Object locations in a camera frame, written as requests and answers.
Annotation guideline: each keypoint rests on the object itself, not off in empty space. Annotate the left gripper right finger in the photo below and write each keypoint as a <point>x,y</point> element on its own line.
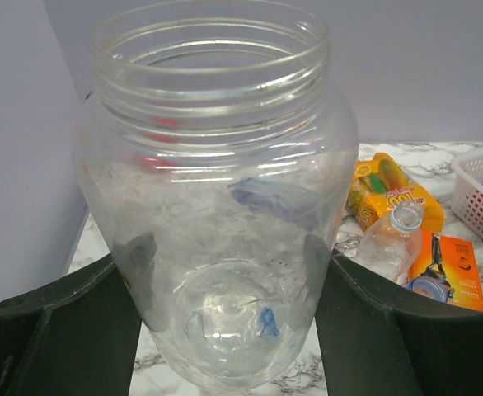
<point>377,338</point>

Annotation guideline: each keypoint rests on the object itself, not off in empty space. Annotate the white plastic basket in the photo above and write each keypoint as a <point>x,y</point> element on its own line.
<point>467,197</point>

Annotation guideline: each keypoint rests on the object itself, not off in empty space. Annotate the orange yellow snack pack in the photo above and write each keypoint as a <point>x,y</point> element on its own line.
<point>379,185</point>

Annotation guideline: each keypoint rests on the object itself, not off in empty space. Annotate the clear wide-mouth plastic jar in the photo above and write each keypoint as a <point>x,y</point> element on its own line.
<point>215,155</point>

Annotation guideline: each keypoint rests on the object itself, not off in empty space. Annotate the orange razor box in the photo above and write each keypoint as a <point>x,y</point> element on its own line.
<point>446,271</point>

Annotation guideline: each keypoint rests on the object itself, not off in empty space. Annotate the clear small plastic bottle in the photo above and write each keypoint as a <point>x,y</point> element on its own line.
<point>391,245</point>

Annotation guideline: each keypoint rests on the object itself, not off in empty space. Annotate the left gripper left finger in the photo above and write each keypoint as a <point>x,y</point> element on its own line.
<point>77,335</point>

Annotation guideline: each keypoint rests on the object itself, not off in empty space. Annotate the plain blue bottle cap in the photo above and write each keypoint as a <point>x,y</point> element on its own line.
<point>268,322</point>

